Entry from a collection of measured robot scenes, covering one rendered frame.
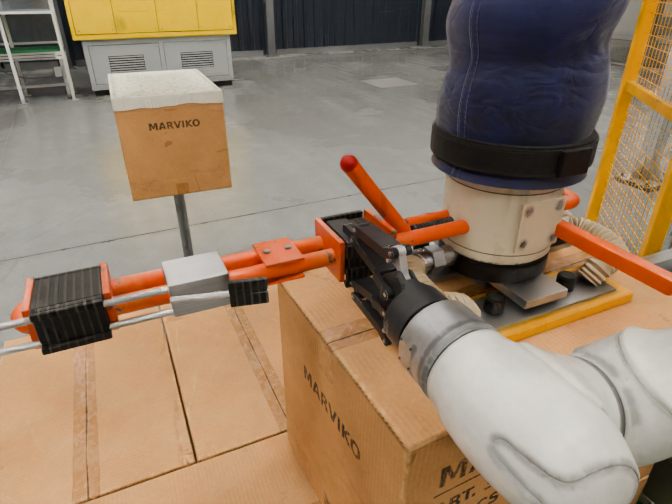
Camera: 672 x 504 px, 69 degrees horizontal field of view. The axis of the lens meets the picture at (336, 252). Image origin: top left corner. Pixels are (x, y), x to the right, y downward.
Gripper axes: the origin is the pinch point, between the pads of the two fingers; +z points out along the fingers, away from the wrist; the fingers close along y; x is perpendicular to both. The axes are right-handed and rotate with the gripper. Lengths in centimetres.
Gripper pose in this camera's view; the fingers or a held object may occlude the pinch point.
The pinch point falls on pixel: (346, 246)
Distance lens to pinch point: 66.7
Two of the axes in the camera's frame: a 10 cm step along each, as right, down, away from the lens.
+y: -0.1, 8.7, 4.9
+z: -4.2, -4.5, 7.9
